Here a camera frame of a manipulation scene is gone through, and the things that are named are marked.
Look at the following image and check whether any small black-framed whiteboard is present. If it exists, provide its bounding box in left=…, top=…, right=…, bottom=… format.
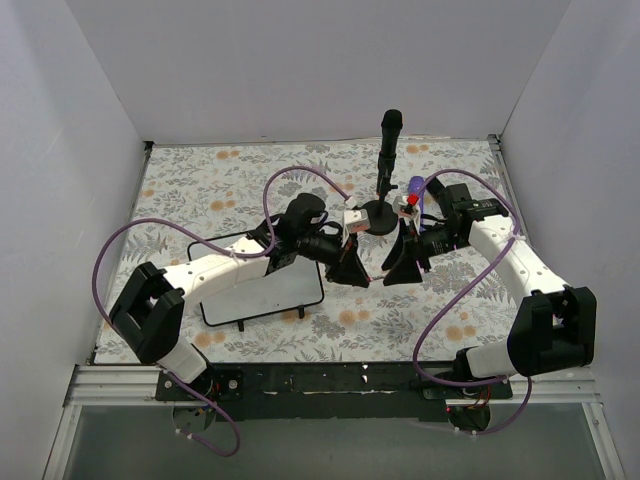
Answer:
left=178, top=232, right=325, bottom=330

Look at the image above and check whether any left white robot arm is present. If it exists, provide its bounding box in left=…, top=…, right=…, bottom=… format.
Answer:
left=109, top=193, right=370, bottom=400

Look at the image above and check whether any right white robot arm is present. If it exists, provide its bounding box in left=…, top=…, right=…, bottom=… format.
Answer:
left=382, top=179, right=597, bottom=398

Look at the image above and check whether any black round microphone stand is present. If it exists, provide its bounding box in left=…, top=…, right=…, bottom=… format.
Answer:
left=360, top=172, right=398, bottom=236

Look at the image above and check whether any black handheld microphone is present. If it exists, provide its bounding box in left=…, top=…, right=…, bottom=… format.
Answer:
left=426, top=177, right=445, bottom=201

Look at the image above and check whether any purple microphone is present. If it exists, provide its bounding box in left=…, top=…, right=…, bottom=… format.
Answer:
left=408, top=176, right=425, bottom=214

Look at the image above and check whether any black microphone on stand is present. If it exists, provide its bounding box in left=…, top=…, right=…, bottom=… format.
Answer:
left=376, top=109, right=403, bottom=197

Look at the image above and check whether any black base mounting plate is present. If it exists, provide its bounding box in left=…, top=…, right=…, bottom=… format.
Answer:
left=154, top=362, right=514, bottom=424

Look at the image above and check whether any floral patterned table mat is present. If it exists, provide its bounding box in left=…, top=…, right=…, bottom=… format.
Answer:
left=100, top=140, right=517, bottom=362

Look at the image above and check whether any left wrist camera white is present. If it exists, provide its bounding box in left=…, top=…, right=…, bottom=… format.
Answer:
left=342, top=197, right=371, bottom=246

